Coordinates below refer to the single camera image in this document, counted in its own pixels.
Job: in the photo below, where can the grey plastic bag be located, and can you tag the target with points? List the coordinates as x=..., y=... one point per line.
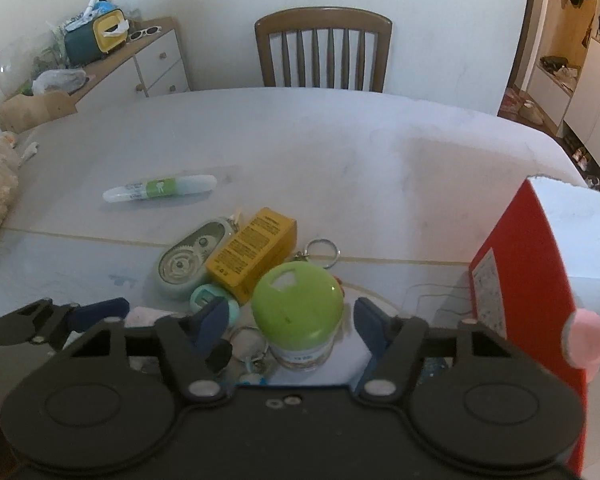
x=57, y=81

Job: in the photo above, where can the white wooden sideboard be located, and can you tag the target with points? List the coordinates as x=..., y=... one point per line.
x=157, y=60

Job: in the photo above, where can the white shoe cabinet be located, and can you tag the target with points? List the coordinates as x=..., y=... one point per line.
x=592, y=90

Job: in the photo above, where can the red patterned rug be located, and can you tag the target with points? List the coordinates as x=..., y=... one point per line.
x=512, y=102

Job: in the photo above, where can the small teal round gadget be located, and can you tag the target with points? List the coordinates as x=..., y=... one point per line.
x=202, y=296

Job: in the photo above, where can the beige slippers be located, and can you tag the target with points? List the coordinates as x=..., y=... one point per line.
x=532, y=112

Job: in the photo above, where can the white sunglasses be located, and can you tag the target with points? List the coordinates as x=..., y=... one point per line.
x=142, y=34

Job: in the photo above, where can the clear glass bowl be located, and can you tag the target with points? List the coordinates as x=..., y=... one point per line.
x=17, y=65

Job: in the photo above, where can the brown paper bag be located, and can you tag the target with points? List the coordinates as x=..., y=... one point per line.
x=30, y=110

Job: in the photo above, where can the teal yellow tissue box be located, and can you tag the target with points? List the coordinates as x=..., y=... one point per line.
x=82, y=45

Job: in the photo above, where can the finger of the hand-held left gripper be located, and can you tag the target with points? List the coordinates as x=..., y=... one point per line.
x=100, y=309

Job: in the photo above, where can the white low bench shelf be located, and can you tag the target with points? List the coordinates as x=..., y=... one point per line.
x=547, y=95

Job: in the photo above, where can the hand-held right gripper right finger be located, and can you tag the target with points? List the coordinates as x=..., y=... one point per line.
x=371, y=322

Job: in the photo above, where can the row of shoes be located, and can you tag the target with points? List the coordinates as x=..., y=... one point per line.
x=582, y=160

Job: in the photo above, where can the grey correction tape dispenser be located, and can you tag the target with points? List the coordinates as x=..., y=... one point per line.
x=190, y=255

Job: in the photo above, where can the red cardboard box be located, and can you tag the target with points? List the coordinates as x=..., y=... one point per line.
x=525, y=270

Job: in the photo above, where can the white green tube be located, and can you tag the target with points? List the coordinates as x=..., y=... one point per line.
x=160, y=188

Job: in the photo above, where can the yellow cardboard box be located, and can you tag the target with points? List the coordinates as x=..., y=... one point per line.
x=252, y=250

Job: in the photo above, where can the green lid bottle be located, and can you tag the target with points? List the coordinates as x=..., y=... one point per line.
x=295, y=300

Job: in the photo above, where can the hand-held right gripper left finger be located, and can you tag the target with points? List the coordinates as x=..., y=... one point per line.
x=211, y=319

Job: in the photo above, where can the pink plastic cap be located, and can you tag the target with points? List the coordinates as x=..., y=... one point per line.
x=587, y=337

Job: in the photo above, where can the brown wooden chair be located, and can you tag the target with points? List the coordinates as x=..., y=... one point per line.
x=325, y=17

